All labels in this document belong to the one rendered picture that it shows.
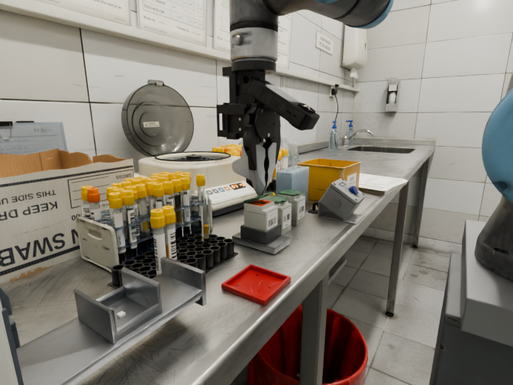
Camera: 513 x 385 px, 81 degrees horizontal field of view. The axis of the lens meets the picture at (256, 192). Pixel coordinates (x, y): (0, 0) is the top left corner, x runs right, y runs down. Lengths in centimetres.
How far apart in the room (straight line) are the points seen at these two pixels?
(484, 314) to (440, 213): 255
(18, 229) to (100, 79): 55
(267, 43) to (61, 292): 44
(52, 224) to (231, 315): 31
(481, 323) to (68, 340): 39
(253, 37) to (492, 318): 45
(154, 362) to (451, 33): 281
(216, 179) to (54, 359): 53
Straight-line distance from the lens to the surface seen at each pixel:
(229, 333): 35
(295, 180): 70
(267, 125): 49
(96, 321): 31
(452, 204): 291
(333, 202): 68
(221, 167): 75
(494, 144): 29
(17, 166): 82
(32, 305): 48
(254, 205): 51
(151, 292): 32
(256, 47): 49
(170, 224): 40
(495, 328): 41
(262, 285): 43
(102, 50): 100
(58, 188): 54
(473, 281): 44
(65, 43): 95
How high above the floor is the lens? 110
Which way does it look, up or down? 14 degrees down
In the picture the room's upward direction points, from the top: straight up
